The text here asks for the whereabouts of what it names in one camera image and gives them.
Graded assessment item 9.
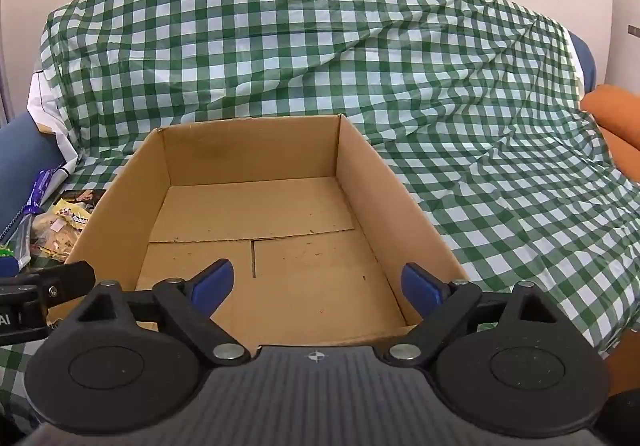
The purple chocolate bar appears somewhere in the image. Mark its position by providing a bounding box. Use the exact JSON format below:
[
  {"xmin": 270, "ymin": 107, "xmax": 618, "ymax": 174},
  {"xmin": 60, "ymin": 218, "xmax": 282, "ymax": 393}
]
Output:
[{"xmin": 23, "ymin": 169, "xmax": 56, "ymax": 215}]

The green checkered cloth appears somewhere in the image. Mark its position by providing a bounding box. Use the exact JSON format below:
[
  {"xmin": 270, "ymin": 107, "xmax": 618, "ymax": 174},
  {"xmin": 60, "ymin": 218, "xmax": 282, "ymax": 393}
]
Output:
[{"xmin": 0, "ymin": 0, "xmax": 640, "ymax": 419}]

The silver foil snack bar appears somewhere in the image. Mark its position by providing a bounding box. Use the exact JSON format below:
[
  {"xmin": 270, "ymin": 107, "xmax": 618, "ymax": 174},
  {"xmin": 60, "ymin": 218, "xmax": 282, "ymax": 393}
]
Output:
[{"xmin": 11, "ymin": 211, "xmax": 34, "ymax": 271}]

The clear bag of cookies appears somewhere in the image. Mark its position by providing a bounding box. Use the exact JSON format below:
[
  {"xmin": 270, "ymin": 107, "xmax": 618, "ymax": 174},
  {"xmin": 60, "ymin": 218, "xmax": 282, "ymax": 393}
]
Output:
[{"xmin": 30, "ymin": 199, "xmax": 91, "ymax": 263}]

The black chocolate bar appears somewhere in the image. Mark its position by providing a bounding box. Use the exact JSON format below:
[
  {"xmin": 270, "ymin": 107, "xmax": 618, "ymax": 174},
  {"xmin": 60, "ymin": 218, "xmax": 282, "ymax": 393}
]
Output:
[{"xmin": 60, "ymin": 189, "xmax": 105, "ymax": 213}]

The cardboard box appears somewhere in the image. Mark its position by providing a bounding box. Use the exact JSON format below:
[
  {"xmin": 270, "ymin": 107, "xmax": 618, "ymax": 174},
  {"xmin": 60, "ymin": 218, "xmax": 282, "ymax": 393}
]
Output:
[{"xmin": 70, "ymin": 116, "xmax": 464, "ymax": 348}]

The orange cushion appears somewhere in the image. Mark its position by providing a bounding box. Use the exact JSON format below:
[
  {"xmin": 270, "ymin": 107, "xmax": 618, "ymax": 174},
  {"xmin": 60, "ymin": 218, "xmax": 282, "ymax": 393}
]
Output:
[{"xmin": 582, "ymin": 84, "xmax": 640, "ymax": 182}]

